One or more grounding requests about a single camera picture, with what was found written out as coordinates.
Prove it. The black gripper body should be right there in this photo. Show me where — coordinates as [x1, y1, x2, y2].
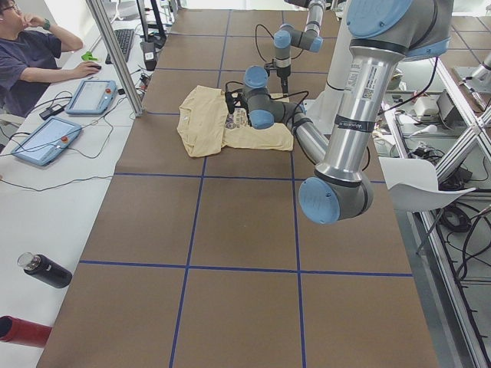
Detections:
[275, 65, 291, 80]

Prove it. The cream long-sleeve printed shirt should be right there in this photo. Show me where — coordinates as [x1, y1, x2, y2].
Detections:
[177, 85, 294, 157]

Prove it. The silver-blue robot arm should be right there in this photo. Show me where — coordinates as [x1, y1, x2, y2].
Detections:
[242, 1, 453, 224]
[272, 0, 333, 96]

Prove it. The black keyboard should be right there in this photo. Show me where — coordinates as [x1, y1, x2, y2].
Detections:
[114, 28, 135, 62]

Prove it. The blue teach pendant far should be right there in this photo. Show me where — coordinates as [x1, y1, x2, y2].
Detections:
[64, 80, 117, 116]

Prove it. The blue teach pendant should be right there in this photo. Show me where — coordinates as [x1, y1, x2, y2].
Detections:
[64, 80, 117, 116]
[12, 117, 82, 166]

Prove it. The green plastic tool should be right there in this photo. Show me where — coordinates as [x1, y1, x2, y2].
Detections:
[81, 51, 99, 63]

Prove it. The blue teach pendant near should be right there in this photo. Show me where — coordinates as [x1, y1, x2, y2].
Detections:
[12, 117, 82, 166]

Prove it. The seated person navy shirt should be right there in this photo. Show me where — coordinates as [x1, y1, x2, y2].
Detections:
[1, 1, 101, 117]

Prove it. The black water bottle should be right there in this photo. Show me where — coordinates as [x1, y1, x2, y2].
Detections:
[17, 252, 72, 288]

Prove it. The red cylinder bottle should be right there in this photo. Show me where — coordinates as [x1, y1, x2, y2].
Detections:
[1, 316, 52, 348]

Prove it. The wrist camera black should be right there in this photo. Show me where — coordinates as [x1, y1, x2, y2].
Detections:
[264, 59, 277, 75]
[225, 89, 243, 114]

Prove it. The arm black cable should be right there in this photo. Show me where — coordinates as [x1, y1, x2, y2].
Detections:
[225, 79, 310, 127]
[254, 23, 281, 66]

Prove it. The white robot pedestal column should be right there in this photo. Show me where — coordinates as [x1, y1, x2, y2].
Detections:
[307, 1, 353, 126]

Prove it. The aluminium frame post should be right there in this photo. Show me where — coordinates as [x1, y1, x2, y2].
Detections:
[86, 0, 143, 117]

